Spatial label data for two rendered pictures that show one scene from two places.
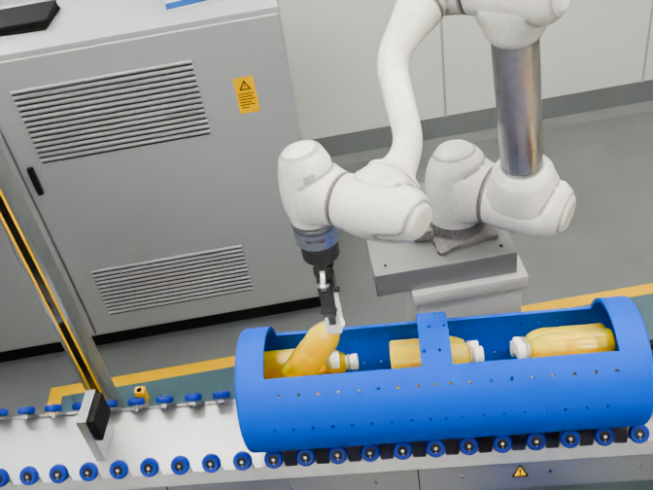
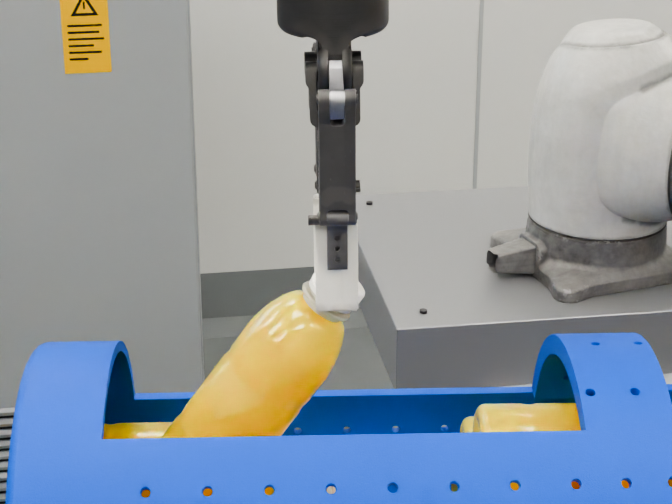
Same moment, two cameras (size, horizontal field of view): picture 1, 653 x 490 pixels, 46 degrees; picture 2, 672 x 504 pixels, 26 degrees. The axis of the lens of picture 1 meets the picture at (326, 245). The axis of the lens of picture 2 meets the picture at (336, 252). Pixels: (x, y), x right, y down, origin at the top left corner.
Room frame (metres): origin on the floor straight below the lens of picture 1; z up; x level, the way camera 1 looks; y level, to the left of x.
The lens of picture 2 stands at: (0.21, 0.17, 1.73)
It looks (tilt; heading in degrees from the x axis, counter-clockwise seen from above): 23 degrees down; 351
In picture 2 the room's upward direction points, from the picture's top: straight up
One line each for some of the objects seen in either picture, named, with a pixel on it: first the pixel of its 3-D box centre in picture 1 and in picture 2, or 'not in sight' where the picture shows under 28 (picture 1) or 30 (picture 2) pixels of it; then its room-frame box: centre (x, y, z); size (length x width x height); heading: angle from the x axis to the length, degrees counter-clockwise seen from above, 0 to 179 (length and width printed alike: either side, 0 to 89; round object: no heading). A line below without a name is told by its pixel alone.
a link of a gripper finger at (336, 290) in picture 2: (332, 321); (336, 264); (1.14, 0.01, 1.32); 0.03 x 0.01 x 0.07; 83
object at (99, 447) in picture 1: (99, 425); not in sight; (1.25, 0.63, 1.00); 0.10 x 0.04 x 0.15; 173
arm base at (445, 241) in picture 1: (449, 223); (580, 240); (1.66, -0.35, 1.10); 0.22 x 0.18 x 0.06; 102
